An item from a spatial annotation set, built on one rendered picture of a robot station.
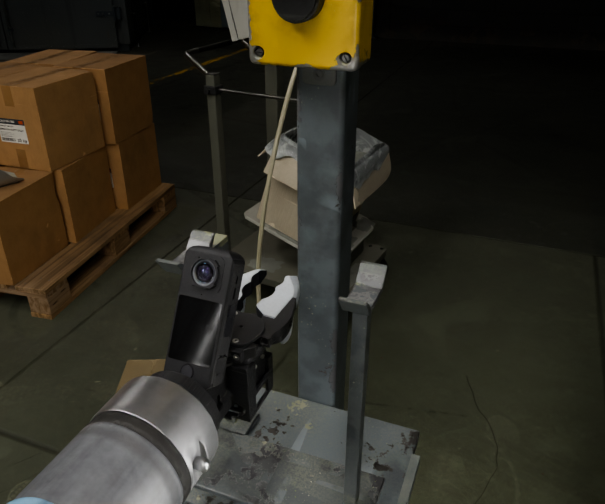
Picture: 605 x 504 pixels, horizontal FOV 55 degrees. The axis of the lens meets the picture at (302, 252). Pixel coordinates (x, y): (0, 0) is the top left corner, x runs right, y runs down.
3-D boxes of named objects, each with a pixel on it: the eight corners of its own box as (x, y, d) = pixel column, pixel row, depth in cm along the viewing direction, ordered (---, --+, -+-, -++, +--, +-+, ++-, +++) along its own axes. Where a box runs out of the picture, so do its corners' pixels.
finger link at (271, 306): (293, 313, 65) (247, 359, 58) (293, 267, 62) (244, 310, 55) (318, 321, 64) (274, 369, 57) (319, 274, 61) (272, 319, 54)
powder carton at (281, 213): (297, 173, 271) (322, 95, 248) (378, 217, 260) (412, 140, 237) (232, 216, 229) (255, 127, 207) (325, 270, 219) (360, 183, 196)
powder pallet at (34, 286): (58, 193, 363) (54, 171, 356) (177, 206, 345) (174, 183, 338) (-104, 293, 261) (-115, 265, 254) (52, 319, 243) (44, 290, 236)
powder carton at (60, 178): (66, 205, 311) (52, 140, 294) (116, 210, 306) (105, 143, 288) (21, 237, 278) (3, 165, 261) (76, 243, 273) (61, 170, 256)
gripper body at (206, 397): (211, 364, 60) (141, 448, 50) (204, 293, 56) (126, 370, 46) (279, 382, 57) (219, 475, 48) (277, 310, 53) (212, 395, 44)
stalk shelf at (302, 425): (419, 438, 84) (420, 430, 83) (378, 579, 65) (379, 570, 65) (227, 384, 94) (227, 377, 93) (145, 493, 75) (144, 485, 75)
